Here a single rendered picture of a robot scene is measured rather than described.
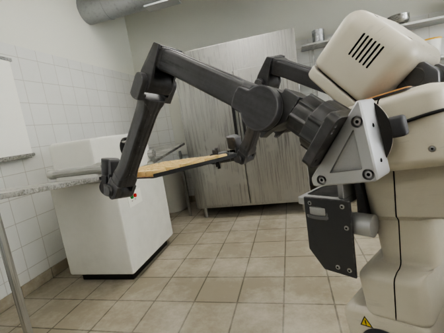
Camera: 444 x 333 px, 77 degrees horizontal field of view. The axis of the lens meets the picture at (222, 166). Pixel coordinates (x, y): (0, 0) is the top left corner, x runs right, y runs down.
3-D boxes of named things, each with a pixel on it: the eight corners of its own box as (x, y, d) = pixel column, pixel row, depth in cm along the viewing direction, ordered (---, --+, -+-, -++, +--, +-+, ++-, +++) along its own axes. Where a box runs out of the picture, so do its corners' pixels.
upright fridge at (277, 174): (308, 193, 401) (293, 45, 370) (313, 215, 314) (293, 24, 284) (215, 200, 436) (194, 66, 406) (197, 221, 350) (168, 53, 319)
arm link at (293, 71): (256, 51, 98) (275, 49, 104) (252, 89, 106) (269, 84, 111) (380, 92, 71) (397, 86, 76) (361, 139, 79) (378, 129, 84)
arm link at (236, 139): (240, 164, 128) (254, 158, 132) (236, 139, 124) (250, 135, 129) (224, 160, 137) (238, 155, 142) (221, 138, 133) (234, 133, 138)
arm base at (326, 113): (337, 118, 36) (372, 111, 44) (291, 90, 41) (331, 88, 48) (308, 168, 41) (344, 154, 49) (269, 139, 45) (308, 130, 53)
